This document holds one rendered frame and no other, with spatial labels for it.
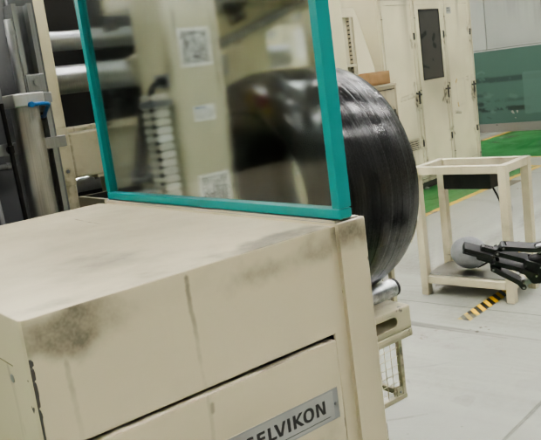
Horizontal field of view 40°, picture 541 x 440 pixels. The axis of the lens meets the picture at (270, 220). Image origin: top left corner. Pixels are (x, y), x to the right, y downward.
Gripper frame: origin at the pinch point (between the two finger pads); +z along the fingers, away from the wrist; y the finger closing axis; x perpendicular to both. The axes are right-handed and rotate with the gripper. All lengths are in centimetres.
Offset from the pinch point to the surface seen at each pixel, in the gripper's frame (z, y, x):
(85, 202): 95, 19, 6
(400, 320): 12.4, 19.7, -7.2
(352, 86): 37.9, -27.8, 7.6
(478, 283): -73, 156, 220
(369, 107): 33.2, -26.1, 3.0
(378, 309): 18.0, 18.9, -6.2
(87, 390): 57, -41, -105
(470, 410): -48, 125, 82
